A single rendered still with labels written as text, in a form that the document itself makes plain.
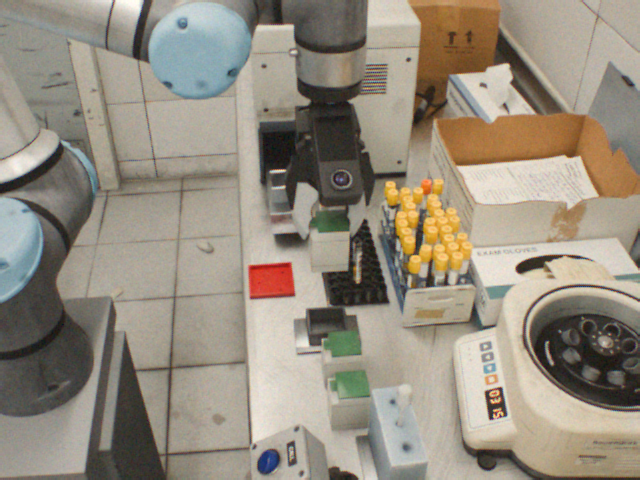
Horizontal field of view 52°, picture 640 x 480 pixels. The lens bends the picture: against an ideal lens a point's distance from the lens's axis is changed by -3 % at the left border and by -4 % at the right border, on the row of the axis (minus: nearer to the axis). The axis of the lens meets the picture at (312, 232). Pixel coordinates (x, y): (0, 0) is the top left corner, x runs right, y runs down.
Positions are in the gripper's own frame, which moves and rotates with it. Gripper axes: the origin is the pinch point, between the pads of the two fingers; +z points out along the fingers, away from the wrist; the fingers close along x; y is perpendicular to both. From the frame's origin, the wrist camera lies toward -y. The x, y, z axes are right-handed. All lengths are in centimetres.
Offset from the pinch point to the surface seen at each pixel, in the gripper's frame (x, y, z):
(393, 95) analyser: -15.3, 38.4, 2.4
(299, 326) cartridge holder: 3.7, 1.1, 17.7
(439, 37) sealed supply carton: -33, 76, 8
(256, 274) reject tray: 9.4, 13.6, 18.9
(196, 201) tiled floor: 34, 151, 107
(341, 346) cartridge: -1.0, -7.6, 12.4
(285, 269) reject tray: 4.9, 14.3, 18.9
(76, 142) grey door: 78, 162, 83
